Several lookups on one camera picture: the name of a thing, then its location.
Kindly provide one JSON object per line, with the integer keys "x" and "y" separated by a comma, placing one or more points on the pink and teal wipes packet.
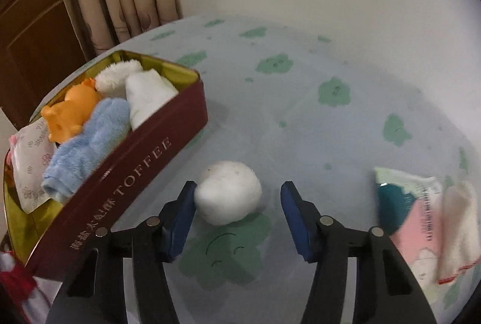
{"x": 409, "y": 218}

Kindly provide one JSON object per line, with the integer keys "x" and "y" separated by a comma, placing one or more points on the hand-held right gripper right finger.
{"x": 297, "y": 222}

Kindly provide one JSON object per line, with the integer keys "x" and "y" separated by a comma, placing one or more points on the red tin box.
{"x": 142, "y": 166}

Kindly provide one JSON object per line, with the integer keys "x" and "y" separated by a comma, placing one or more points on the white fluffy cloth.
{"x": 112, "y": 78}

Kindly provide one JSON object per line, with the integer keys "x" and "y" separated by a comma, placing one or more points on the white pom-pom ball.
{"x": 227, "y": 192}

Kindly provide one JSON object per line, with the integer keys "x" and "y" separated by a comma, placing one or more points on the orange toy dog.
{"x": 71, "y": 110}

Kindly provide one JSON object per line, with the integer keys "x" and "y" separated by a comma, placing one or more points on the plain white sock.
{"x": 150, "y": 95}

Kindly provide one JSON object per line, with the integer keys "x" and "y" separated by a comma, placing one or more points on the small white sachet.
{"x": 32, "y": 173}

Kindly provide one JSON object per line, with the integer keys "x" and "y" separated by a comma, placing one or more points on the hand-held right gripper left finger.
{"x": 176, "y": 222}

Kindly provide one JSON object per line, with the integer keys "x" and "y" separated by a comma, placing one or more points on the blue towel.
{"x": 86, "y": 151}

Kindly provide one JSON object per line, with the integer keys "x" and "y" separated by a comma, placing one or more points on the white knit glove red trim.
{"x": 458, "y": 234}

